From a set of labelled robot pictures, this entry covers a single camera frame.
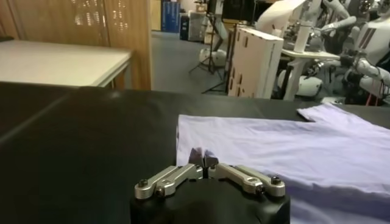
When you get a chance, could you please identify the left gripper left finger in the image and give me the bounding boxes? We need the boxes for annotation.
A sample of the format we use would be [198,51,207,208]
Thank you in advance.
[135,148,204,200]

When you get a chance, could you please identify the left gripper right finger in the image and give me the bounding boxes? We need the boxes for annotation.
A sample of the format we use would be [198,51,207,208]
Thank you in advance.
[204,149,286,197]

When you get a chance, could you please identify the light purple t-shirt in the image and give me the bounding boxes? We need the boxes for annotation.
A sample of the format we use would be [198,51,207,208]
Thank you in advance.
[175,102,390,224]

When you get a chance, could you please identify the large black table cover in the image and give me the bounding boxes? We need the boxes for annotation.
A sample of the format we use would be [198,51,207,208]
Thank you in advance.
[0,86,390,224]

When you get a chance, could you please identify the black monitor stand legs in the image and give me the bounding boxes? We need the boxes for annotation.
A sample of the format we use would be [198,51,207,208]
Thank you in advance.
[201,79,228,94]

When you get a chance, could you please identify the tall white cardboard box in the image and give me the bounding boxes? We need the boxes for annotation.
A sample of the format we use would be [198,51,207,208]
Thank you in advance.
[227,26,285,100]

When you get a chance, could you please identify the black tripod stand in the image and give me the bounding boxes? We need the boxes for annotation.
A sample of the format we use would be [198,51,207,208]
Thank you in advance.
[188,13,225,75]

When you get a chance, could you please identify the white standing desk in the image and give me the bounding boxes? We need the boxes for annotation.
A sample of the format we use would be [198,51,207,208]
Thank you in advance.
[282,48,341,101]

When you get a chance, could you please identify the white thermos bottle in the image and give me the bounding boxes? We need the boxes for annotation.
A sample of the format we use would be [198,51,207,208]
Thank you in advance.
[294,20,313,54]

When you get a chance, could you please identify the dark grey cabinet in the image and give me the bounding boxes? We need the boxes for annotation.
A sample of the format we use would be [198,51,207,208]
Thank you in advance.
[179,11,208,43]

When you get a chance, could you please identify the white rectangular table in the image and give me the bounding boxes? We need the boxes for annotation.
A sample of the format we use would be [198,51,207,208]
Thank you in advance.
[0,39,133,89]

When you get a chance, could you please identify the blue cabinet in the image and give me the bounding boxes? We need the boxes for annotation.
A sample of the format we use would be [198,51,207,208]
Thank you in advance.
[160,1,181,33]

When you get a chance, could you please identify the narrow black table cover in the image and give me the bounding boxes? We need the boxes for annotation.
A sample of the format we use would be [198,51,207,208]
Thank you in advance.
[0,81,80,138]

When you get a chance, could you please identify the large curved white sheet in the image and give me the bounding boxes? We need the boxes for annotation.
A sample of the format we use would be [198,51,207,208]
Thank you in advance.
[255,0,307,37]

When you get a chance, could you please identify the black monitor screen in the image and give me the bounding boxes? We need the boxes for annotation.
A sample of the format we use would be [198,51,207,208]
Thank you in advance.
[221,0,260,24]

